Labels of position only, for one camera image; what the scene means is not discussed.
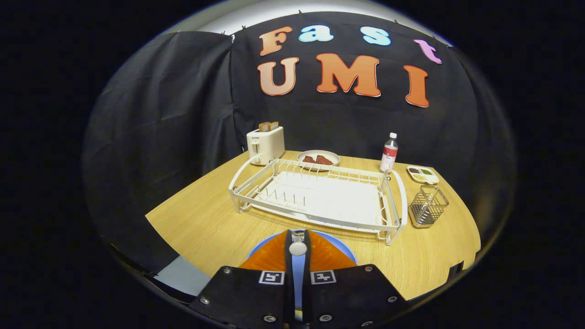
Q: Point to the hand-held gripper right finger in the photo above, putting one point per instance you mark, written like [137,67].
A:
[307,262]

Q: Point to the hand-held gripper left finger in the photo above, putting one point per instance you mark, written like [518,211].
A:
[288,260]

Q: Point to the blue plate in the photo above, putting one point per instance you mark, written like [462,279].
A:
[298,283]

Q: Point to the white plate with meat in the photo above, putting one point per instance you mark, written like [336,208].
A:
[333,158]

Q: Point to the white divided dish with beans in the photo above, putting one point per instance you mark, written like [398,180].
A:
[429,179]

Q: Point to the brown meat piece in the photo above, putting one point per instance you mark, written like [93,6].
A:
[324,160]
[309,160]

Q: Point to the white toaster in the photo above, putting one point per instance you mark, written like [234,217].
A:
[267,145]

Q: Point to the clear bottle with red label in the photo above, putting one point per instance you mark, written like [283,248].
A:
[389,155]

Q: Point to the toast slice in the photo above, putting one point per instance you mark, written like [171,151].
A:
[263,126]
[273,125]

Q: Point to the black block at table edge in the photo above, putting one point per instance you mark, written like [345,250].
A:
[456,269]

